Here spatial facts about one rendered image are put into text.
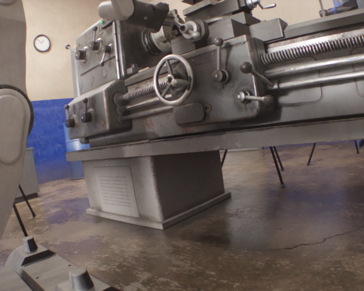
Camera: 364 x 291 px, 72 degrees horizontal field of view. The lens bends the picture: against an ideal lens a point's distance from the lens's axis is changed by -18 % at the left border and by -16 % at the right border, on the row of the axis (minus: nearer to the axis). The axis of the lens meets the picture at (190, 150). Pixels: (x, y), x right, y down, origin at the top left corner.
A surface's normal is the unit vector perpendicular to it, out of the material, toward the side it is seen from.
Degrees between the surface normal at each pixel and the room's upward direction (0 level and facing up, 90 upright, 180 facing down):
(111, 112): 90
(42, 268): 0
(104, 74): 90
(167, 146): 90
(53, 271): 0
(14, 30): 114
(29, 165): 90
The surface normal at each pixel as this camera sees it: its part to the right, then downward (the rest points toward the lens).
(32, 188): 0.82, -0.07
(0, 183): 0.70, 0.36
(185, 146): -0.63, 0.15
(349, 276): -0.15, -0.99
